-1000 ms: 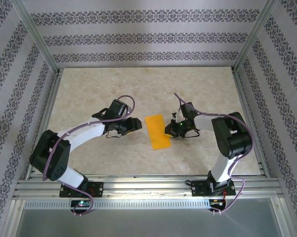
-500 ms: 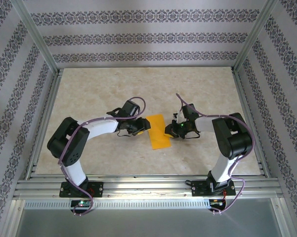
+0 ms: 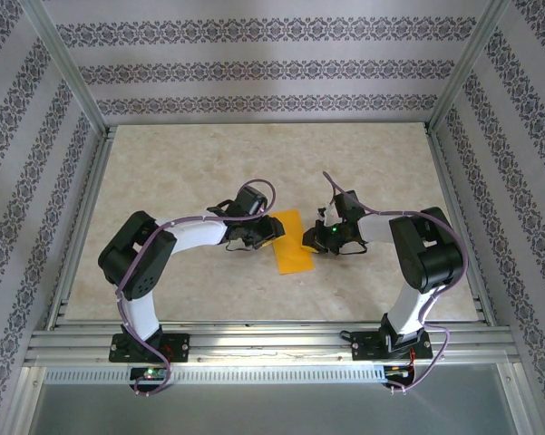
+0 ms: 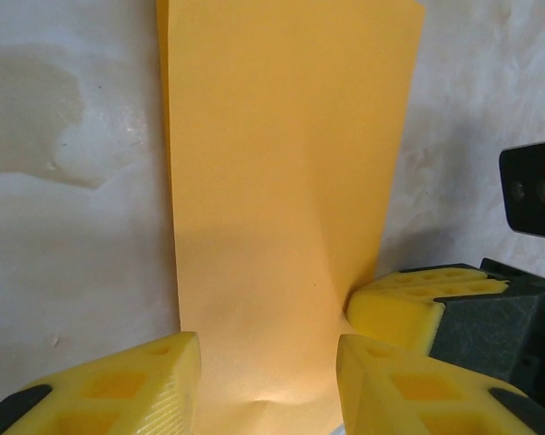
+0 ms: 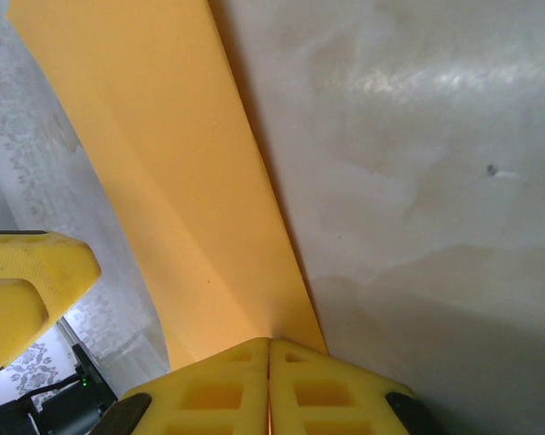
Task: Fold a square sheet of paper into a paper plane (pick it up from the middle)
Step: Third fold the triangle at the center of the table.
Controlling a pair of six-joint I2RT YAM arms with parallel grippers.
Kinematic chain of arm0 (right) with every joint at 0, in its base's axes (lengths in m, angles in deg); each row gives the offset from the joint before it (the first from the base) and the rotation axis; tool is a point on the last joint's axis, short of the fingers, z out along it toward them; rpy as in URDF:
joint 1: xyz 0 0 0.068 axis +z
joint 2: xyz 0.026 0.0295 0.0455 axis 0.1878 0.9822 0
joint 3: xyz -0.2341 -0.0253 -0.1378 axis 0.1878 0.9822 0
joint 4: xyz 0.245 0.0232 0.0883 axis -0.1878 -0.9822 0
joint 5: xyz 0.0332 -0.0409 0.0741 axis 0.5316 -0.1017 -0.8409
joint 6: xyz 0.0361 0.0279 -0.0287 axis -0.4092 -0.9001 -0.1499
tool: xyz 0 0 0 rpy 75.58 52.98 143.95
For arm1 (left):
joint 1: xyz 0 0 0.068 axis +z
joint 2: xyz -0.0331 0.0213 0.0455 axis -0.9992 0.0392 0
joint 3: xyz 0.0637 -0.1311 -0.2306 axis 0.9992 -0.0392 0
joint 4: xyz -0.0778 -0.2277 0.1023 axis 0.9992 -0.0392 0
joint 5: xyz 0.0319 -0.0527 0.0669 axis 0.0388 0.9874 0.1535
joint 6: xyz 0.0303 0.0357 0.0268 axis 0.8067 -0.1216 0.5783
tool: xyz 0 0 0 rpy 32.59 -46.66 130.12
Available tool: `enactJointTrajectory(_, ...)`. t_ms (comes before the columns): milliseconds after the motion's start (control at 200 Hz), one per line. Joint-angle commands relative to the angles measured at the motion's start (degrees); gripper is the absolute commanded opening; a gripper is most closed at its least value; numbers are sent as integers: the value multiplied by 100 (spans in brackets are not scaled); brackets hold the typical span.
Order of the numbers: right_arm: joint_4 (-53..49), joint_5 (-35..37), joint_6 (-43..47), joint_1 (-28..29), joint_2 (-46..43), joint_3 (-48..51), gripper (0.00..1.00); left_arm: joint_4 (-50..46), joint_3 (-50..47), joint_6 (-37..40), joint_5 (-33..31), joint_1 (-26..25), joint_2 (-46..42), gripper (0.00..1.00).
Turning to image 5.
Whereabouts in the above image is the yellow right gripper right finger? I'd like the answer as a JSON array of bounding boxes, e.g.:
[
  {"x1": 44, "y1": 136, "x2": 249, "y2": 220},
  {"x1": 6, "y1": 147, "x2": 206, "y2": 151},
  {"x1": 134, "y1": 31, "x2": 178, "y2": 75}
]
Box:
[{"x1": 269, "y1": 338, "x2": 439, "y2": 435}]

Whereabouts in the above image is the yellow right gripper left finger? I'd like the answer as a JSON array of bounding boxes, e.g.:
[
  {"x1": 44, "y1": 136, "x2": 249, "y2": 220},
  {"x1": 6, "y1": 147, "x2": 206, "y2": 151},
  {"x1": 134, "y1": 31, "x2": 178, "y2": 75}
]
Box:
[{"x1": 100, "y1": 337, "x2": 271, "y2": 435}]

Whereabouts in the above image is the orange paper sheet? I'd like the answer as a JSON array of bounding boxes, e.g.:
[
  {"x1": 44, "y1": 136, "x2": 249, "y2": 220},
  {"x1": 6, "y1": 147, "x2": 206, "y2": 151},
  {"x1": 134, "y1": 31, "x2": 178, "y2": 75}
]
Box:
[{"x1": 5, "y1": 0, "x2": 330, "y2": 377}]

